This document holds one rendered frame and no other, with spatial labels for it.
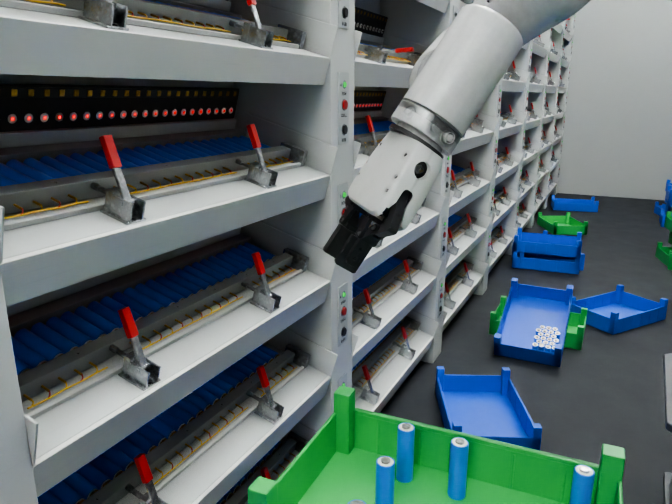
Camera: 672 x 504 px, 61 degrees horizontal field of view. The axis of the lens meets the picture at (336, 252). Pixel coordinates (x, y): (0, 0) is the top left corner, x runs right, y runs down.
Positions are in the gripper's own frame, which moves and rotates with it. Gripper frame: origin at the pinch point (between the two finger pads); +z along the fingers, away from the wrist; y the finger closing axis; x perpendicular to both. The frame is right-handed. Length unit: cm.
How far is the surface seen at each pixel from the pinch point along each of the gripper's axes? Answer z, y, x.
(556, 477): 6.7, -25.7, -20.8
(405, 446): 13.1, -17.7, -9.2
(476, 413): 25, 42, -83
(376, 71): -28, 47, -10
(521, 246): -28, 147, -162
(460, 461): 10.5, -22.1, -12.1
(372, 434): 16.0, -11.7, -9.9
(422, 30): -53, 87, -31
